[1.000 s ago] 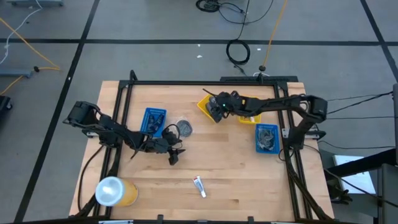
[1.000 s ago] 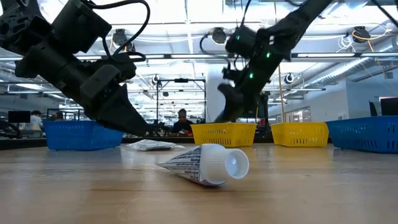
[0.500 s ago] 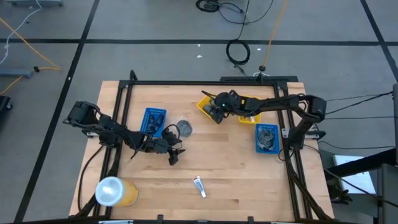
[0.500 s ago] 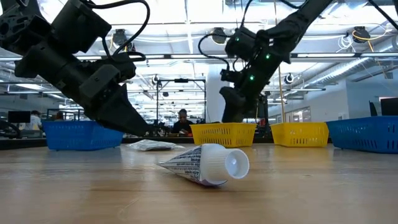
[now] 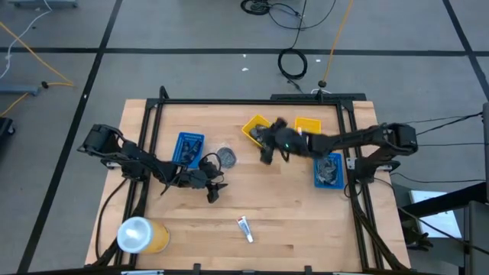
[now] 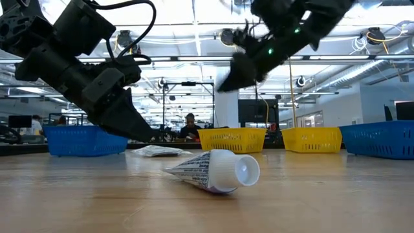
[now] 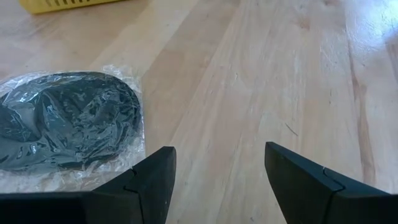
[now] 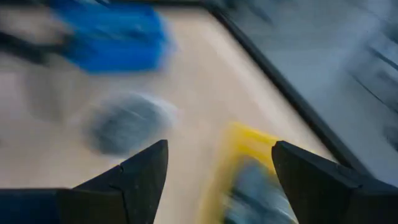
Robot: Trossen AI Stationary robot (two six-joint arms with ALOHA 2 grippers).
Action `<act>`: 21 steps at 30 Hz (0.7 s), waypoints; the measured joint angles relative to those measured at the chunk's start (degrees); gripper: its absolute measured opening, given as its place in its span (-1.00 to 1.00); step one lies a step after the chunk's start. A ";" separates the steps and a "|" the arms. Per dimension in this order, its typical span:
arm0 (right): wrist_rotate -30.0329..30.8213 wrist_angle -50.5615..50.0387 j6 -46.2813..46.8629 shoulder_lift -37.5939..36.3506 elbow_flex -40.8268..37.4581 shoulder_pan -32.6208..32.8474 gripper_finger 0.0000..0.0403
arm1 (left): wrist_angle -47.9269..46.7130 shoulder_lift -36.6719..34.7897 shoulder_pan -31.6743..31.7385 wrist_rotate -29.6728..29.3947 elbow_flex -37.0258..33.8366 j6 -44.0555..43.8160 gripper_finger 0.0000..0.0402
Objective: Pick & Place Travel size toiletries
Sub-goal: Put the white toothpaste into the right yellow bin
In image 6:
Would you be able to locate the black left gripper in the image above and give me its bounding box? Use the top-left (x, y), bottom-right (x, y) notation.
top-left (14, 41), bottom-right (159, 142)

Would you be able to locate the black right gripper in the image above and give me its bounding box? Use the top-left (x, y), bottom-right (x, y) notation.
top-left (217, 19), bottom-right (320, 93)

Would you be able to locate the grey round pouch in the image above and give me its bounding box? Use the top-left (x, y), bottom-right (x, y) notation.
top-left (132, 144), bottom-right (193, 158)

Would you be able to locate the small white toothpaste tube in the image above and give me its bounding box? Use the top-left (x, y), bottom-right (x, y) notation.
top-left (163, 149), bottom-right (261, 195)

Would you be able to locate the large black screen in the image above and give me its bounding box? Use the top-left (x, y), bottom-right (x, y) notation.
top-left (238, 98), bottom-right (279, 124)

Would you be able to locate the blue plastic basket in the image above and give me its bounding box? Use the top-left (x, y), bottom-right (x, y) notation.
top-left (43, 125), bottom-right (129, 157)
top-left (338, 120), bottom-right (414, 161)

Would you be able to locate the yellow plastic basket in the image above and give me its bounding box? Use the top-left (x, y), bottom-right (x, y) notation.
top-left (281, 126), bottom-right (343, 153)
top-left (197, 127), bottom-right (268, 154)

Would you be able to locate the black computer monitor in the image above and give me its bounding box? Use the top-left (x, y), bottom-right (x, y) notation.
top-left (8, 115), bottom-right (33, 129)
top-left (395, 100), bottom-right (414, 122)

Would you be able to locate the black background rig frame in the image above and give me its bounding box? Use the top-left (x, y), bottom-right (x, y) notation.
top-left (162, 82), bottom-right (215, 137)

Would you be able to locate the orange hanging cable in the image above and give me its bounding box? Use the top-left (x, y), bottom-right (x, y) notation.
top-left (289, 60), bottom-right (298, 129)

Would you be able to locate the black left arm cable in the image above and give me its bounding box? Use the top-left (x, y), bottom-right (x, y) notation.
top-left (87, 0), bottom-right (157, 65)

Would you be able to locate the black aluminium table frame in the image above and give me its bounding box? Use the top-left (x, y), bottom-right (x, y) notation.
top-left (0, 141), bottom-right (347, 157)

